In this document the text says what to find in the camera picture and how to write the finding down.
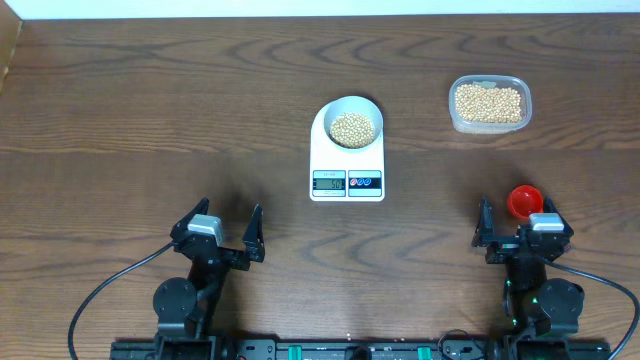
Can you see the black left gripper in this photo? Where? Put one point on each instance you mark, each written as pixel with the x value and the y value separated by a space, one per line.
pixel 253 249

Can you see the white digital kitchen scale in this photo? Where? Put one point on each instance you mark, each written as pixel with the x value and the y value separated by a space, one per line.
pixel 339 175

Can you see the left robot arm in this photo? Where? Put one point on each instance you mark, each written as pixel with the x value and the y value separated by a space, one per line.
pixel 185 306

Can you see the grey round bowl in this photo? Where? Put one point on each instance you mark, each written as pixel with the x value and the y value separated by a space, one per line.
pixel 354 104

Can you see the soybeans in grey bowl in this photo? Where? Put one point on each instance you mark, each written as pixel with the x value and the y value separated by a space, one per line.
pixel 352 130

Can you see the pile of soybeans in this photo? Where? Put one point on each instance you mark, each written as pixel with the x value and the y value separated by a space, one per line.
pixel 475 103

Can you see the red plastic measuring scoop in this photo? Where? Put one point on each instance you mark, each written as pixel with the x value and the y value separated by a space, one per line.
pixel 525 200

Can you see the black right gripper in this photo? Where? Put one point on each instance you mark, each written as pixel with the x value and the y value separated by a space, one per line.
pixel 502 248

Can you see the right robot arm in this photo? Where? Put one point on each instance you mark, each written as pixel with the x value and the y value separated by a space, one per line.
pixel 545 311

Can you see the clear plastic container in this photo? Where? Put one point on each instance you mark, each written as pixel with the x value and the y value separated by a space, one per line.
pixel 492 81

